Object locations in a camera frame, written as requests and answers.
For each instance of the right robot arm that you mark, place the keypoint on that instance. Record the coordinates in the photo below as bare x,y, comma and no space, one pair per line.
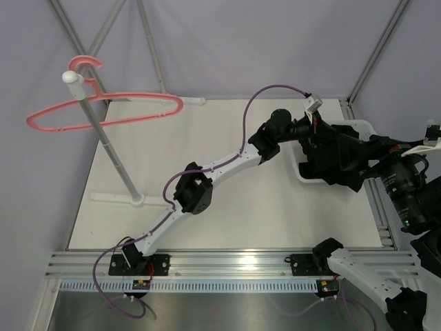
401,166

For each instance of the white perforated plastic basket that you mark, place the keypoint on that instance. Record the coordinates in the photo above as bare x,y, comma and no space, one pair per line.
362,127

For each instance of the white slotted cable duct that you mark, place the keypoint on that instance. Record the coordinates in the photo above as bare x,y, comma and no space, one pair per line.
211,286

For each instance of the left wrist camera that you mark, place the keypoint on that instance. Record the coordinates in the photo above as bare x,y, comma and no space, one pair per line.
311,104

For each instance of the aluminium mounting rail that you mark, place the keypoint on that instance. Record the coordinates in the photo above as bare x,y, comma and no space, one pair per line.
234,265

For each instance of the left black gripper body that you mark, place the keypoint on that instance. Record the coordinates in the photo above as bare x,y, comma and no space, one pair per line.
311,130

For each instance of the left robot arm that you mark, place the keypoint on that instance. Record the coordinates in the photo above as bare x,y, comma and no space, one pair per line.
195,186

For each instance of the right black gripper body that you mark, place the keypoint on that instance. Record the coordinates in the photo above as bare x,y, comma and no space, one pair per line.
395,160

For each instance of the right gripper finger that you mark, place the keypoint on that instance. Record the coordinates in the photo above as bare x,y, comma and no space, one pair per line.
351,149
354,164

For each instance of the black shirt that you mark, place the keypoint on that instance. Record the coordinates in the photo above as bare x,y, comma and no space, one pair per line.
323,162

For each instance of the aluminium frame post right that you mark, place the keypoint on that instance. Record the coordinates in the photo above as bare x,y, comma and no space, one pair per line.
386,35

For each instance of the silver white garment rack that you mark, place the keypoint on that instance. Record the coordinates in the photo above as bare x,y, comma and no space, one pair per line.
88,89

